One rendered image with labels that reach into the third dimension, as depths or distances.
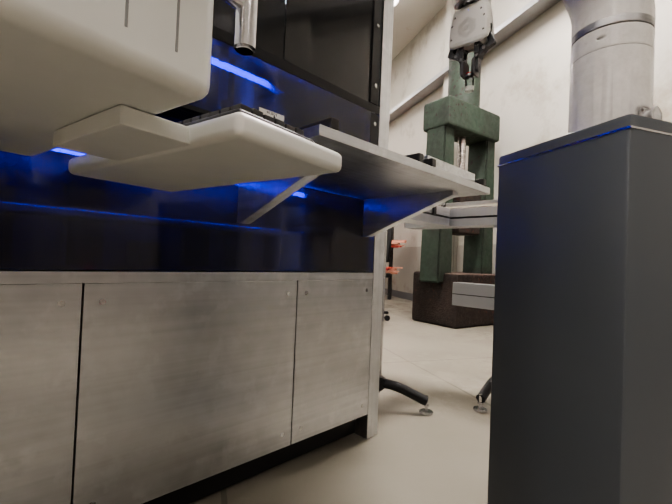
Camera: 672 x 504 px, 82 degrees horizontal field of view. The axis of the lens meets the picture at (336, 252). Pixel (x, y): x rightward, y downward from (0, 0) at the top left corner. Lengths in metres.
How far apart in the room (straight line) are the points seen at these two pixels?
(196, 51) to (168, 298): 0.65
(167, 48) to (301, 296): 0.88
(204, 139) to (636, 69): 0.67
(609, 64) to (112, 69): 0.71
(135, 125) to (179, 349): 0.63
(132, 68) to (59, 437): 0.75
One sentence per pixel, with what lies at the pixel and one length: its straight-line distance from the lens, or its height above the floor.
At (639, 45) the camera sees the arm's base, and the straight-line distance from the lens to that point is 0.85.
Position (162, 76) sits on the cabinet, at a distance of 0.41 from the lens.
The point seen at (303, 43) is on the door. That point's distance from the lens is 1.33.
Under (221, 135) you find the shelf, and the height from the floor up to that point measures 0.78.
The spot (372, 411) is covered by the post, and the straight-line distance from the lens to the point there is 1.54.
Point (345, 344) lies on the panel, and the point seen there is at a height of 0.36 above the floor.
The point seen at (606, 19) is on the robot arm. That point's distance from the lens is 0.86.
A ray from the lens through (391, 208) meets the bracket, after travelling 1.30.
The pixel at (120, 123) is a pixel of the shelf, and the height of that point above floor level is 0.78.
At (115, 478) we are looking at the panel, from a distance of 1.05.
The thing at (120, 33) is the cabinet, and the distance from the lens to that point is 0.40.
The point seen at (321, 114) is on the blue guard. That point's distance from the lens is 1.29.
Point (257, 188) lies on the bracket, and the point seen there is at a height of 0.81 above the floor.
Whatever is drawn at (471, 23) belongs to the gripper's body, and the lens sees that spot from 1.15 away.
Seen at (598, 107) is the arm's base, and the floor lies 0.91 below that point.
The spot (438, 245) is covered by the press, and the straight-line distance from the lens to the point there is 4.08.
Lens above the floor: 0.65
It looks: 1 degrees up
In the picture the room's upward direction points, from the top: 2 degrees clockwise
